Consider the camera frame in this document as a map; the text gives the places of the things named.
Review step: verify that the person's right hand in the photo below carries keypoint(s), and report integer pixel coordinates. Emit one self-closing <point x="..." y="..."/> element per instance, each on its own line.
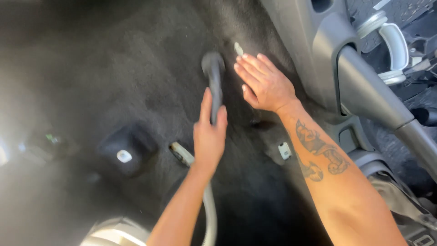
<point x="269" y="83"/>

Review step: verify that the person's left hand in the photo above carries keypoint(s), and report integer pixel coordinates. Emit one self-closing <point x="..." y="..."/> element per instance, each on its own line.
<point x="209" y="140"/>

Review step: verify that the grey vacuum nozzle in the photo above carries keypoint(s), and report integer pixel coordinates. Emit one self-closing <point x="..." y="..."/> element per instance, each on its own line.
<point x="213" y="78"/>

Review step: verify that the grey centre console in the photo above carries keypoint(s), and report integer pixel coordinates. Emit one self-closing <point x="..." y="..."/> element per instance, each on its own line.
<point x="324" y="68"/>

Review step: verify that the dark car floor carpet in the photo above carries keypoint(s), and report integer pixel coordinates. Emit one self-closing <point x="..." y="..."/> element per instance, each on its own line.
<point x="119" y="102"/>

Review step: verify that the grey handbrake lever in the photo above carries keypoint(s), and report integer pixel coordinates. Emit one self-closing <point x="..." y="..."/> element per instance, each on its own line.
<point x="379" y="106"/>

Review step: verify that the white gear shifter trim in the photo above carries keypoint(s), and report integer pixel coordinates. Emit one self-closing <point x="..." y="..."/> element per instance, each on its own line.
<point x="387" y="46"/>

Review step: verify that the beige door sill trim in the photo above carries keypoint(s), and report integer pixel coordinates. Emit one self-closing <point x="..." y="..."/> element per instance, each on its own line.
<point x="116" y="234"/>

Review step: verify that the rusty seat mount bracket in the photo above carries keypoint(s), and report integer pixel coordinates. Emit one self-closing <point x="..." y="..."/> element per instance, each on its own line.
<point x="181" y="154"/>

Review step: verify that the white seat mount bracket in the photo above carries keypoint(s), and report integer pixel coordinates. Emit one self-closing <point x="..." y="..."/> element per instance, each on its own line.
<point x="238" y="49"/>
<point x="284" y="150"/>
<point x="124" y="156"/>

